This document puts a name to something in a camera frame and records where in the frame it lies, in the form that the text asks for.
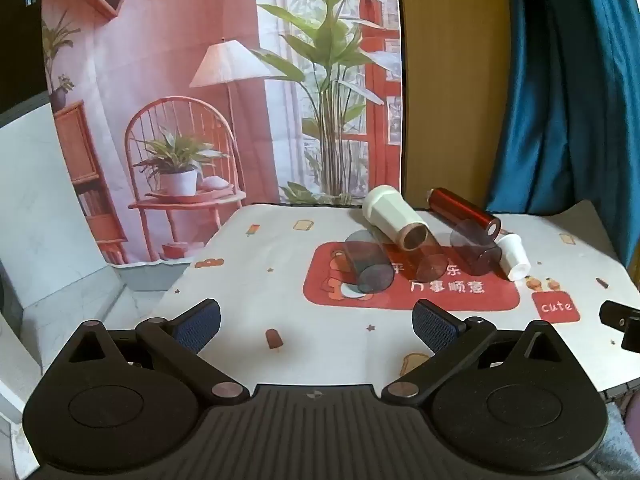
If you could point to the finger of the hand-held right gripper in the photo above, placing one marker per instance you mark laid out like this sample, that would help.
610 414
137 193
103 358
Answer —
620 316

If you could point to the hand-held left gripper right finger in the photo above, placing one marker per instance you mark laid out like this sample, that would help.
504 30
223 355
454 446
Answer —
436 327

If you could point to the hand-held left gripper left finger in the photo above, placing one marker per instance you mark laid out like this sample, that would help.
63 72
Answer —
197 327

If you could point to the brown transparent cup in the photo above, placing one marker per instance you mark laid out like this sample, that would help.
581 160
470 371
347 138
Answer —
432 266
472 247

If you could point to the grey transparent cup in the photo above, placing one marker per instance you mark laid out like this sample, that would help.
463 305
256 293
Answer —
367 262

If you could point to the small white cup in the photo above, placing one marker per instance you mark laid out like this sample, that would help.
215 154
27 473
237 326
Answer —
514 257

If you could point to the red metallic cup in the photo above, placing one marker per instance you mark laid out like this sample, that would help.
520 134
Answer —
457 207

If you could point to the large white cup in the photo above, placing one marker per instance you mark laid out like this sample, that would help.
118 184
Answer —
387 210

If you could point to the printed tablecloth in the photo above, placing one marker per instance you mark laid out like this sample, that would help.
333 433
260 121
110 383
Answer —
310 325

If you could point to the person's clothing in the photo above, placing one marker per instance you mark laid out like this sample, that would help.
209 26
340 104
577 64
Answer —
625 440

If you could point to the white marble panel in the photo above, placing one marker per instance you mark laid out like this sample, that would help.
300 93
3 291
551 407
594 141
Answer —
45 210

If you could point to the blue curtain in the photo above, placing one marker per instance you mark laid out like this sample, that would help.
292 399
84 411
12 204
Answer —
565 85

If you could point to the printed backdrop cloth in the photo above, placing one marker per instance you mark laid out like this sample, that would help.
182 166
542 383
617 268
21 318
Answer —
200 85

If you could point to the brown wooden board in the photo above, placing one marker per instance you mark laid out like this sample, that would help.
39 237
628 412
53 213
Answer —
450 75

